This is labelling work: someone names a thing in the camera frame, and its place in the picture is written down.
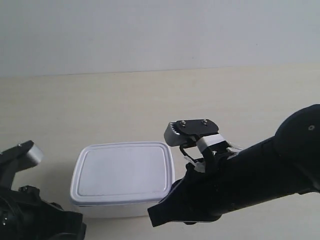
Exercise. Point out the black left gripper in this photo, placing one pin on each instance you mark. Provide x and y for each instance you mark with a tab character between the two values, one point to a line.
25	216

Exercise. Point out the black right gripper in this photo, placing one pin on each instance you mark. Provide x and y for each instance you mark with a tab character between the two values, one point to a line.
181	205

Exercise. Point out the white lidded plastic container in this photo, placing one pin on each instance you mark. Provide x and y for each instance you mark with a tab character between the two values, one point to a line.
121	180

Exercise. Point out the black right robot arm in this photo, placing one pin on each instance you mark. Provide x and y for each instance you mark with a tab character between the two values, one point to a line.
221	178

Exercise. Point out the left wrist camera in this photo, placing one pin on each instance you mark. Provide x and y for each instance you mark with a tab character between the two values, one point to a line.
21	157

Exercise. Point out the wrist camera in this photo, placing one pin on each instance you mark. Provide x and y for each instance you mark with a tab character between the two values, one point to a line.
21	157
200	133

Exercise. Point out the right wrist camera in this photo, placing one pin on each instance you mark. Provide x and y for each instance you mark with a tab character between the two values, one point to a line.
200	133

